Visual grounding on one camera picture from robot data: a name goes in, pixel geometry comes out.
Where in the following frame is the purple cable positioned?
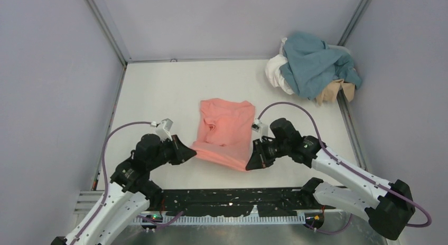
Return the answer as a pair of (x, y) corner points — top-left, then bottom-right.
(257, 101), (433, 235)
(68, 121), (186, 245)

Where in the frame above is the pink t-shirt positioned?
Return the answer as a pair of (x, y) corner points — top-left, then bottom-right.
(192, 98), (255, 172)

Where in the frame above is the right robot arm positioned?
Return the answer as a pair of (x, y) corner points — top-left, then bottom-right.
(246, 118), (415, 240)

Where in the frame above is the white t-shirt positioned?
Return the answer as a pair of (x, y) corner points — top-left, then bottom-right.
(265, 37), (294, 95)

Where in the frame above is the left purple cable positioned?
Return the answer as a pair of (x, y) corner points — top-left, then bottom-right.
(68, 121), (186, 245)

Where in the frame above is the beige t-shirt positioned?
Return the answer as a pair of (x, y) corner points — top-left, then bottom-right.
(315, 79), (356, 106)

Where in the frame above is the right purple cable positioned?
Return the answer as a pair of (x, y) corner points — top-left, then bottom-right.
(257, 101), (433, 235)

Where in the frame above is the blue t-shirt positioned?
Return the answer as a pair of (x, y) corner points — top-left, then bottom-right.
(279, 32), (362, 100)

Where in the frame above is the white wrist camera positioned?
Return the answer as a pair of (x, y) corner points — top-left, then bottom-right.
(150, 118), (173, 142)
(251, 119), (269, 137)

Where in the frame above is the right aluminium corner post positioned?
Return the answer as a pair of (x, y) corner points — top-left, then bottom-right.
(338, 0), (372, 46)

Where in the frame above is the left aluminium corner post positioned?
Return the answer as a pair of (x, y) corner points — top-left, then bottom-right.
(85, 0), (130, 68)

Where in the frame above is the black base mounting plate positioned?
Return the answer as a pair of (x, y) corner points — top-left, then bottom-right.
(148, 187), (334, 217)

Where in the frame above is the aluminium corner post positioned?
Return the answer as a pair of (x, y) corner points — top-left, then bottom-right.
(338, 0), (372, 46)
(85, 0), (130, 68)

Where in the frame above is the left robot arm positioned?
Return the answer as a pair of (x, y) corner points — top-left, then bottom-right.
(52, 134), (197, 244)

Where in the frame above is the white slotted cable duct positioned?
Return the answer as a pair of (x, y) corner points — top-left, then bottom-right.
(129, 214), (307, 226)

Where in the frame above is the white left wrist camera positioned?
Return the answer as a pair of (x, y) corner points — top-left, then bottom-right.
(150, 118), (173, 142)

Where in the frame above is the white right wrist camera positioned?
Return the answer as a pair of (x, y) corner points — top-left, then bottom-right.
(251, 119), (269, 137)

